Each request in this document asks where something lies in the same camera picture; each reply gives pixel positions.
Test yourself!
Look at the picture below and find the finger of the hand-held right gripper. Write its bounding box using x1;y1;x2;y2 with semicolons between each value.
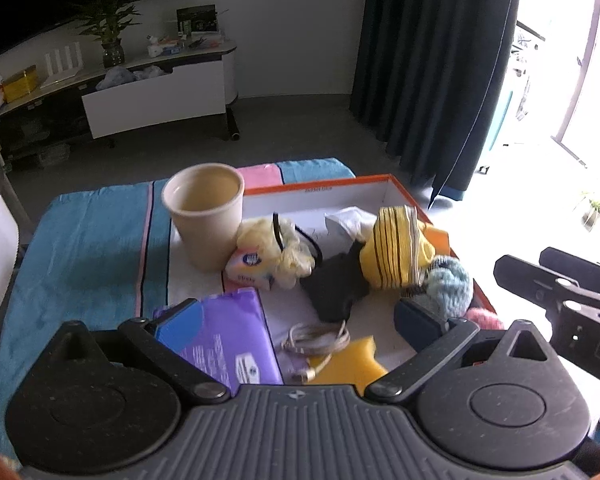
494;254;600;322
539;246;600;293

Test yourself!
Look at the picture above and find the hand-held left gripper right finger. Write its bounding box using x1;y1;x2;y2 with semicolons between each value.
364;297;551;404

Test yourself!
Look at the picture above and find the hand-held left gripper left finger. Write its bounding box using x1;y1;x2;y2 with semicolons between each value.
55;299;232;404

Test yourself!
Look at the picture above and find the purple plastic packet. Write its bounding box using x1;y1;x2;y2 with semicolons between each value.
152;286;285;386

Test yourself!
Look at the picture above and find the pink fluffy sock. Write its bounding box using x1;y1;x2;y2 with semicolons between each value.
462;306;503;331

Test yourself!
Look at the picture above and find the yellow wavy sponge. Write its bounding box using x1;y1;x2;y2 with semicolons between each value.
307;336;390;395

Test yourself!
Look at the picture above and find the orange shoe box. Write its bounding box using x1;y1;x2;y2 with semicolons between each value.
230;174;498;376

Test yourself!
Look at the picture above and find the light blue fluffy sock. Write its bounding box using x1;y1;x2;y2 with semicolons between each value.
410;254;473;321

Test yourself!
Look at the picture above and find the balcony potted plant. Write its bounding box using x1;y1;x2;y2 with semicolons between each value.
575;187;600;233

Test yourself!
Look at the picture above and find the yellow black striped sock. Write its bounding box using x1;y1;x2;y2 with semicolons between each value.
358;205;437;290

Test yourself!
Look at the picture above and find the colourful pocket tissue pack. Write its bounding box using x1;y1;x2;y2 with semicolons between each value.
223;247;281;292

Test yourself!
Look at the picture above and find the dark grey cloth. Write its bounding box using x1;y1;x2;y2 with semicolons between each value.
299;240;376;323

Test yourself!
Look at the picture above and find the beige paper cup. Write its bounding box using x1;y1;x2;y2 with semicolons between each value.
161;162;246;272

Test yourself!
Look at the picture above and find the white face mask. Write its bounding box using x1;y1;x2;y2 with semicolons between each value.
325;206;378;241

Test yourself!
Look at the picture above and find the blue striped blanket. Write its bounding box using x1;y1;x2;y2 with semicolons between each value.
0;156;357;461

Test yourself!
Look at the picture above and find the pale yellow fluffy cloth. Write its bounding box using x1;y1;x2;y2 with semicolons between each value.
236;217;317;289

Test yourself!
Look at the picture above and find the black hair band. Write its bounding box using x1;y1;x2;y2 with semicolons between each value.
272;212;325;266

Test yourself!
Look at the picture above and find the white television cabinet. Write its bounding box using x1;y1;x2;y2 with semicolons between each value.
0;37;241;171

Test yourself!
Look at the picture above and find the dark teal curtain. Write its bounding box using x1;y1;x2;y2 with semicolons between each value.
349;0;523;211

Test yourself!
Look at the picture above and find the grey blue cloth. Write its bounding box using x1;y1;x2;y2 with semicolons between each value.
97;64;166;92

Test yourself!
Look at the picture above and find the potted plant dark vase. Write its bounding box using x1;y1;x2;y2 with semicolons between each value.
70;0;143;68

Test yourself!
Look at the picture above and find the white router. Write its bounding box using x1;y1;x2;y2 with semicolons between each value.
39;44;86;88

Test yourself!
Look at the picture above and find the yellow tin box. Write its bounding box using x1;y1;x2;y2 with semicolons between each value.
1;65;38;103

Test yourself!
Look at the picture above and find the dark green box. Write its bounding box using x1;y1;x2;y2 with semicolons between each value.
176;4;217;36

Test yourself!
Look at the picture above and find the coiled beige cable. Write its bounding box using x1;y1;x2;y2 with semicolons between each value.
281;321;352;383

